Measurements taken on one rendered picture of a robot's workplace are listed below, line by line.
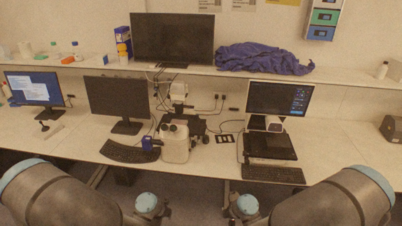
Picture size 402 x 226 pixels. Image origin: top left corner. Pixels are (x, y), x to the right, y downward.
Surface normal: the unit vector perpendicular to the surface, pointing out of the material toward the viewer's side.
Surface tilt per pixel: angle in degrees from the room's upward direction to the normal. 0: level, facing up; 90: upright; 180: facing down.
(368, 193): 25
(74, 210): 40
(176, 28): 86
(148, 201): 19
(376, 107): 90
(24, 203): 45
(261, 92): 93
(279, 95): 93
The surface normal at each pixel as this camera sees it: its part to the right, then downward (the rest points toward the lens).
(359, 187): 0.05, -0.82
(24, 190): -0.16, -0.59
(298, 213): -0.69, -0.56
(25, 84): -0.04, 0.44
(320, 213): -0.48, -0.55
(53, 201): 0.26, -0.62
